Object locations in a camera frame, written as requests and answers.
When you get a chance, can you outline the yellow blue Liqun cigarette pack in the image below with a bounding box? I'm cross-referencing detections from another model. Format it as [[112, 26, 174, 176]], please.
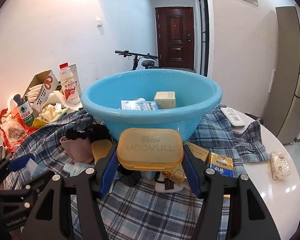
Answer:
[[206, 152, 234, 177]]

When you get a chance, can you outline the amber plastic soap box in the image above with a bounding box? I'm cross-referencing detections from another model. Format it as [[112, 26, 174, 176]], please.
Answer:
[[116, 128, 184, 171]]

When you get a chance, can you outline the Raison cigarette carton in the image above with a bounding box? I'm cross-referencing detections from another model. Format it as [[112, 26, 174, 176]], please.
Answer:
[[121, 98, 159, 111]]

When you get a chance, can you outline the light blue tube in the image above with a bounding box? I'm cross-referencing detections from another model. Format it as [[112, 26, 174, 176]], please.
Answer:
[[63, 163, 94, 177]]

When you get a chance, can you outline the red snack bag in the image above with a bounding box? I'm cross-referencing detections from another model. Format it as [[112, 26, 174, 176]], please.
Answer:
[[0, 108, 36, 153]]

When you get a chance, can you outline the black hair scrunchie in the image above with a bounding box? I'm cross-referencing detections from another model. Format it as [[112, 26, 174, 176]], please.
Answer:
[[65, 124, 111, 142]]

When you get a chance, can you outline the blue plaid shirt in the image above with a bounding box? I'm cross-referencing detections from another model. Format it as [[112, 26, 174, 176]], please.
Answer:
[[14, 108, 269, 239]]

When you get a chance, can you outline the white tissue packet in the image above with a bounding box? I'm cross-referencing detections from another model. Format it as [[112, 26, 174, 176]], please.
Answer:
[[269, 151, 291, 180]]

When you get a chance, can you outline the gold wrapped cigarette pack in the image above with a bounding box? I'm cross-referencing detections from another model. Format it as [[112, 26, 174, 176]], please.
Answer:
[[161, 164, 186, 185]]

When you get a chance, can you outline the crumpled white paper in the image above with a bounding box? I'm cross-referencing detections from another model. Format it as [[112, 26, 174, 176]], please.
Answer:
[[38, 90, 69, 123]]

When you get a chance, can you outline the cardboard pretzel box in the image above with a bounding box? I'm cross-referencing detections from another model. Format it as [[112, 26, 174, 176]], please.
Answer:
[[24, 70, 58, 117]]

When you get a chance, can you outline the white mobile router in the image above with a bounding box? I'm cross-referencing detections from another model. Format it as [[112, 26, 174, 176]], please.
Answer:
[[220, 107, 245, 127]]

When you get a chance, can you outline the blue plastic basin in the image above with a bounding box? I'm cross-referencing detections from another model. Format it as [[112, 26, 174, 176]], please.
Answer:
[[81, 69, 223, 141]]

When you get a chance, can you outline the red cap drink bottle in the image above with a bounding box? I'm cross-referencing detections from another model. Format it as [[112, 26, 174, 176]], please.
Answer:
[[59, 62, 80, 105]]

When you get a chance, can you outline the cream small box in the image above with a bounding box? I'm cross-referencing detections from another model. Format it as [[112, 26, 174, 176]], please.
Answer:
[[154, 91, 176, 109]]

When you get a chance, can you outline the white tall carton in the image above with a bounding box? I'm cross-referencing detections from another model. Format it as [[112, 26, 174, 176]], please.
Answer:
[[69, 64, 82, 97]]

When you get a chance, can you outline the beige refrigerator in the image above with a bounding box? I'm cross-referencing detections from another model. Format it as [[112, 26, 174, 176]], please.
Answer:
[[263, 6, 300, 144]]

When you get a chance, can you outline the black folding bicycle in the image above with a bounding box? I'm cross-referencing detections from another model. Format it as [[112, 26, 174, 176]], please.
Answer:
[[115, 50, 158, 70]]

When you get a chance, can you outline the dark red entrance door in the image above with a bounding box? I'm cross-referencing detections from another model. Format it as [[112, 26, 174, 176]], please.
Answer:
[[155, 7, 194, 71]]

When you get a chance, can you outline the black framed glass door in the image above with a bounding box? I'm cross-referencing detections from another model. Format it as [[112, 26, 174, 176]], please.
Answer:
[[198, 0, 210, 76]]

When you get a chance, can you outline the white wall switch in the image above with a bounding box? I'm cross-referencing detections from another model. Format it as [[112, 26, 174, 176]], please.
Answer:
[[96, 20, 102, 27]]

